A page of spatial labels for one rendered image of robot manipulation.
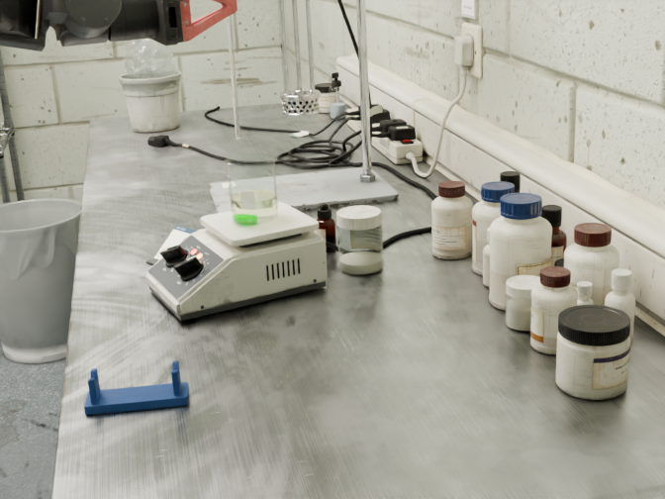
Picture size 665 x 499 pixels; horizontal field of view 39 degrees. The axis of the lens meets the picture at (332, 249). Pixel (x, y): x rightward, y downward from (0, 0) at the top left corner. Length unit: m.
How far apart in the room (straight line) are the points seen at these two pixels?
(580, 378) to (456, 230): 0.40
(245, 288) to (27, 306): 1.75
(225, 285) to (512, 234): 0.34
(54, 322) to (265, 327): 1.81
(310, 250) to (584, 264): 0.33
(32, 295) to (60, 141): 0.96
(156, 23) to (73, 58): 2.51
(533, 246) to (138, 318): 0.48
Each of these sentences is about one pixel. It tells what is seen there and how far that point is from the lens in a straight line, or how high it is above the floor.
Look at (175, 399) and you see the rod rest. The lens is 0.95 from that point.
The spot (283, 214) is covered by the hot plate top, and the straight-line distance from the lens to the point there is 1.22.
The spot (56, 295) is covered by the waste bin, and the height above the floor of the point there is 0.21.
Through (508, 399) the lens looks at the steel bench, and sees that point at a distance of 0.93.
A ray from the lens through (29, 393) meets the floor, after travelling 2.77.
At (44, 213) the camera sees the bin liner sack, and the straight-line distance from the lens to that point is 3.05.
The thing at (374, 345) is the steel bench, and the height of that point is 0.75.
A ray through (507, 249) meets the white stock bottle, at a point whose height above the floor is 0.83.
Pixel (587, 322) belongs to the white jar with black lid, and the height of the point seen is 0.82.
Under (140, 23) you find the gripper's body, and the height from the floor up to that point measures 1.09.
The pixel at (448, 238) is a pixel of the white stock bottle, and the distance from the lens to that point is 1.27.
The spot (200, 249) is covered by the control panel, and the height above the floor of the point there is 0.81.
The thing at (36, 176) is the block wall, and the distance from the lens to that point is 3.68.
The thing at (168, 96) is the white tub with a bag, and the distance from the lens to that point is 2.21.
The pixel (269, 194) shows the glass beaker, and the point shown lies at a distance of 1.17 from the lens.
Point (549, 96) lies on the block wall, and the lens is 1.38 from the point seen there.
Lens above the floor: 1.19
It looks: 19 degrees down
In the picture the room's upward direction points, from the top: 3 degrees counter-clockwise
